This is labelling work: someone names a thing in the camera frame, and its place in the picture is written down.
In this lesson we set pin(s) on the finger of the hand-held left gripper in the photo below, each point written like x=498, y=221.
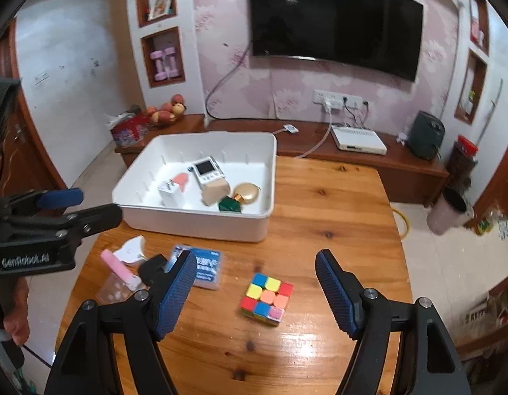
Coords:
x=97, y=216
x=60, y=198

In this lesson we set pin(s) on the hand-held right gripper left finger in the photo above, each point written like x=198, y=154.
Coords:
x=175, y=296

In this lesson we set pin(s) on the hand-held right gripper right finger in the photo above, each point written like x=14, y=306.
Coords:
x=340, y=296

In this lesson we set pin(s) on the black power adapter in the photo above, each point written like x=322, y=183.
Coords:
x=153, y=267

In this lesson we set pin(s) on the blue label plastic box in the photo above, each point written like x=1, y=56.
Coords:
x=206, y=269

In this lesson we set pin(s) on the white wedge-shaped device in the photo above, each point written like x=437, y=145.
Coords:
x=130, y=251

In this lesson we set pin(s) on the pink and white stick device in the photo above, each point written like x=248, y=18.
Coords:
x=118, y=269

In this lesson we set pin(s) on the clear plastic box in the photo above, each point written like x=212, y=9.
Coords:
x=112, y=290

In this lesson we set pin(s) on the colourful puzzle cube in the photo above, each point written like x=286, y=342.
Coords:
x=266, y=298

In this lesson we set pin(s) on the white plug charger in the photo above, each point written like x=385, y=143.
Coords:
x=171, y=193

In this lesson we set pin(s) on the white plastic storage bin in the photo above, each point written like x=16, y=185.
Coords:
x=204, y=222

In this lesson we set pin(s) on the small beige box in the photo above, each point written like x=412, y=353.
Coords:
x=214, y=192

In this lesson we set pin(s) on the white device with screen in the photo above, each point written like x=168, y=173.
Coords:
x=208, y=170

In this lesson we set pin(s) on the green bottle with gold cap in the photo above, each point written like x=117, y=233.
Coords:
x=241, y=195

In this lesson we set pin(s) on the person's left hand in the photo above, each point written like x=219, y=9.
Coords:
x=17, y=317

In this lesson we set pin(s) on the wooden door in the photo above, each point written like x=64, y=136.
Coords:
x=31, y=152

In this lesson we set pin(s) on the red printed bag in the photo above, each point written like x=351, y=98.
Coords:
x=128, y=131

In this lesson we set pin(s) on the bowl of apples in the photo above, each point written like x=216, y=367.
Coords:
x=167, y=111

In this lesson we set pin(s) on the wooden television cabinet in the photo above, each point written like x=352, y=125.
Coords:
x=361, y=164

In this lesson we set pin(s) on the grey trash bin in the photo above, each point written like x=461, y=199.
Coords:
x=449, y=212

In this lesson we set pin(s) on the white set-top box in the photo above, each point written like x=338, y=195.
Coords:
x=358, y=140

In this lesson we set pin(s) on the pink dumbbell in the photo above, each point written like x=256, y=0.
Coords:
x=172, y=62
x=158, y=66

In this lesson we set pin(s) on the dark jar with red lid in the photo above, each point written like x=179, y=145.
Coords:
x=461, y=160

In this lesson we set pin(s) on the white plugged charger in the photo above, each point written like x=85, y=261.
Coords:
x=328, y=105

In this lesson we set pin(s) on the picture book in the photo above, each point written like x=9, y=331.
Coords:
x=160, y=5

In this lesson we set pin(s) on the small white bottle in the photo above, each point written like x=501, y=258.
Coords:
x=469, y=103

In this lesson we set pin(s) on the long grey stick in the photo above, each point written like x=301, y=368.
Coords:
x=490, y=109

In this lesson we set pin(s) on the pink cup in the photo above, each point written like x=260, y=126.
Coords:
x=476, y=28

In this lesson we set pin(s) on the white wall switch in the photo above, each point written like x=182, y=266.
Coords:
x=42, y=77

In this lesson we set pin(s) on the white wall outlet strip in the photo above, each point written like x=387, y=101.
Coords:
x=340, y=96

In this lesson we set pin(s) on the black wall television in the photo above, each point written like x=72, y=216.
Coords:
x=336, y=20

